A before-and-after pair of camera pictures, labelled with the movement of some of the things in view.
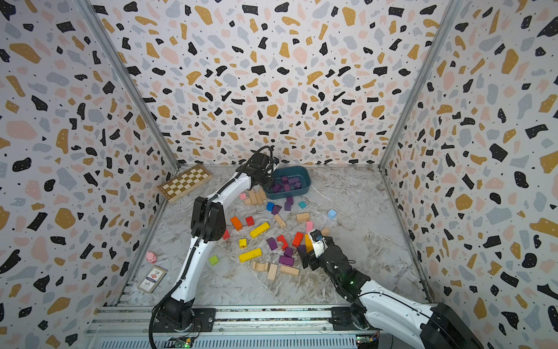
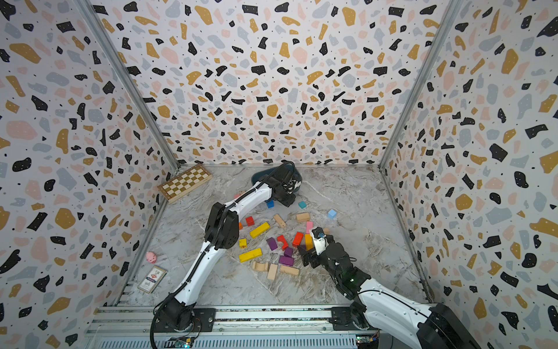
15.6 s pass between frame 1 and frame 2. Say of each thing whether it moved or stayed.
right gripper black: stayed
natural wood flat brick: stayed
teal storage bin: moved
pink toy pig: stayed
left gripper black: moved
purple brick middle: stayed
